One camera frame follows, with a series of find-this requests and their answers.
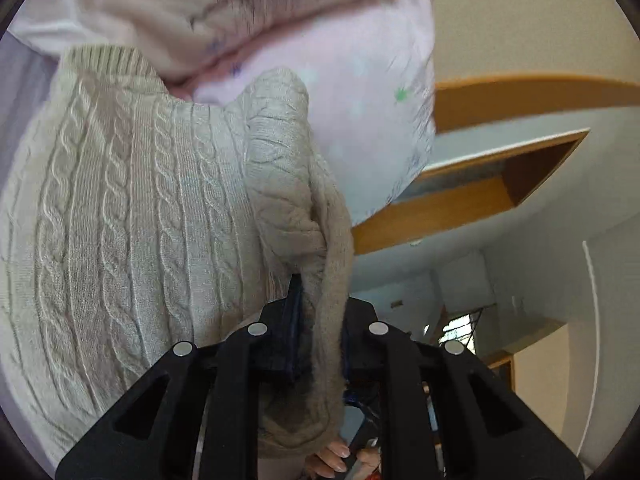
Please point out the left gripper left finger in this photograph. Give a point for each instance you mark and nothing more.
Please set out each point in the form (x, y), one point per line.
(194, 413)

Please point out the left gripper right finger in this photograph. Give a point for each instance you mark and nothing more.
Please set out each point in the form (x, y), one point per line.
(440, 412)

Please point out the beige cable-knit sweater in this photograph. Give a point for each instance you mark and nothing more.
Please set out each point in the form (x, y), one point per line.
(132, 220)

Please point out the person's right hand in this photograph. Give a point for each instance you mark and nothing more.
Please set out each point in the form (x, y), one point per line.
(331, 460)

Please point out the wooden headboard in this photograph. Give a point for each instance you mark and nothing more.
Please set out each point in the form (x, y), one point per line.
(484, 163)

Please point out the right pink floral pillow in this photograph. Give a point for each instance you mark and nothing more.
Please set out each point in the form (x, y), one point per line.
(368, 68)

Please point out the pink floral pillow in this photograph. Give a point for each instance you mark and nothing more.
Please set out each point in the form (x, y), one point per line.
(178, 37)
(368, 68)

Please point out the left pink floral pillow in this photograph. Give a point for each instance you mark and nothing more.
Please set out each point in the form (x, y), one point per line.
(178, 37)

